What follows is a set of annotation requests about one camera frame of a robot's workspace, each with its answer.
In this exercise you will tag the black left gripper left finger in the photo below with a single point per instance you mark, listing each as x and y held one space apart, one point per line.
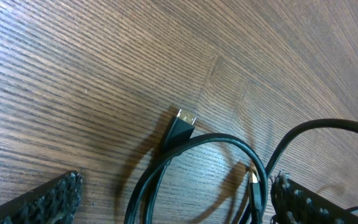
55 201

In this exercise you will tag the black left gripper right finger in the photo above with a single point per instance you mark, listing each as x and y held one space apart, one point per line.
295 204

